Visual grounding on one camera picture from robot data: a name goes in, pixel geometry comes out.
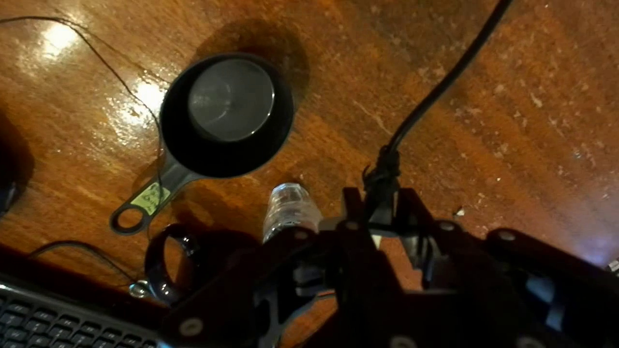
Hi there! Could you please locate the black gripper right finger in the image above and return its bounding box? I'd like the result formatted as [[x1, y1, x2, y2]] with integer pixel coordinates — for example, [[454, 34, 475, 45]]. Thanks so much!
[[363, 188, 619, 348]]

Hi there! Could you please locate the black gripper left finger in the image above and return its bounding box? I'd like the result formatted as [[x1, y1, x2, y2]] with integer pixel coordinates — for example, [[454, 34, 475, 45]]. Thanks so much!
[[160, 225, 361, 348]]

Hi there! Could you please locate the black cable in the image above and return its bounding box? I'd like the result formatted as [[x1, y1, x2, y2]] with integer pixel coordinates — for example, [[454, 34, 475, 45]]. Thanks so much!
[[359, 0, 514, 229]]

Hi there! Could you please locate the clear shot glass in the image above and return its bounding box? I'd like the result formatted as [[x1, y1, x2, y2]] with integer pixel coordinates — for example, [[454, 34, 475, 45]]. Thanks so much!
[[263, 182, 323, 242]]

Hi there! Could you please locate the black measuring cup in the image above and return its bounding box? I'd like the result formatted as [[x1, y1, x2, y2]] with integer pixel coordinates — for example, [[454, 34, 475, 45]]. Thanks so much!
[[108, 55, 294, 235]]

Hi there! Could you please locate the black computer keyboard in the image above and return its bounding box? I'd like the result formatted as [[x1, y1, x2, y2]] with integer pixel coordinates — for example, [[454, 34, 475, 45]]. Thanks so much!
[[0, 275, 170, 348]]

